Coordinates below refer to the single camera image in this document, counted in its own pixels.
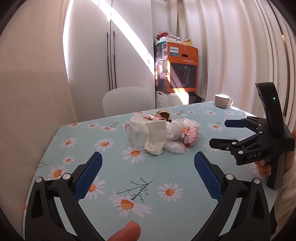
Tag red white wrapper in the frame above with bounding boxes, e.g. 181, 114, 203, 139
181, 126, 199, 147

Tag white tissue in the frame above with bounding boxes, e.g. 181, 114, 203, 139
166, 118, 201, 141

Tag brown paper bag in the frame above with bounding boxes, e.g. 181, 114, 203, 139
156, 109, 172, 123

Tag white paper cup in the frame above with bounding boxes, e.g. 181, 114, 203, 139
144, 120, 167, 155

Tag clear plastic cup with bag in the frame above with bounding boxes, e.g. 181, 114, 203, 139
125, 115, 151, 148

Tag pink snack box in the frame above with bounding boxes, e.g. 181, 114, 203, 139
144, 114, 166, 121

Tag person's right hand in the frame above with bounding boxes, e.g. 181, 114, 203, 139
254, 129, 296, 178

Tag person's left thumb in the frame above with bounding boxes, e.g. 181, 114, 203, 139
108, 221, 141, 241

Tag white ceramic mug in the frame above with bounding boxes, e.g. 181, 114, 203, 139
214, 94, 234, 108

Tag white plastic bag piece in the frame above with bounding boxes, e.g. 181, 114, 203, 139
163, 140, 185, 154

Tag white curtain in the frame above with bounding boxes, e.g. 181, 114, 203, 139
166, 1, 295, 128

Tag daisy print blue tablecloth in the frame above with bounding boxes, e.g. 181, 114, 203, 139
23, 101, 280, 241

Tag white box under orange box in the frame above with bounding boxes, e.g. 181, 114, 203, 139
156, 90, 189, 108

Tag orange Philips appliance box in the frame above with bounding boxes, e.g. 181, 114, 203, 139
154, 42, 199, 93

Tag white chair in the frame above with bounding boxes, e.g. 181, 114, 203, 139
102, 87, 151, 117

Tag items atop orange box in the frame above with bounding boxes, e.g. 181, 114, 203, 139
154, 30, 192, 46

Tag white cabinet with black handles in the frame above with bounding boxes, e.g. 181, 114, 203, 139
65, 1, 155, 121

